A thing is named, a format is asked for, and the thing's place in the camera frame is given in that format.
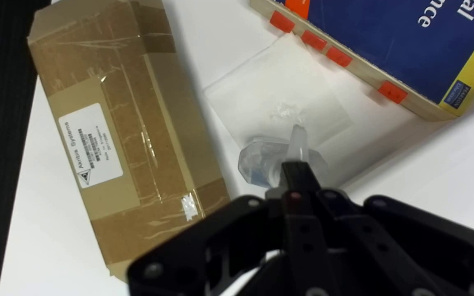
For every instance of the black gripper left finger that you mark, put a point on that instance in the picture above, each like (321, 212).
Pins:
(214, 240)

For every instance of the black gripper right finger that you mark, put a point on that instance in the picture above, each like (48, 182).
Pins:
(391, 246)

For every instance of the small clear spray bottle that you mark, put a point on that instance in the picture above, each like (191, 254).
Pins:
(262, 161)

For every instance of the taped brown cardboard box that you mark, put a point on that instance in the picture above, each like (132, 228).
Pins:
(127, 136)

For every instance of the clear plastic sheet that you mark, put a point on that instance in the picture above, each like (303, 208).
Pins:
(280, 87)

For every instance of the blue and yellow book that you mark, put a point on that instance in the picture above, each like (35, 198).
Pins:
(407, 42)

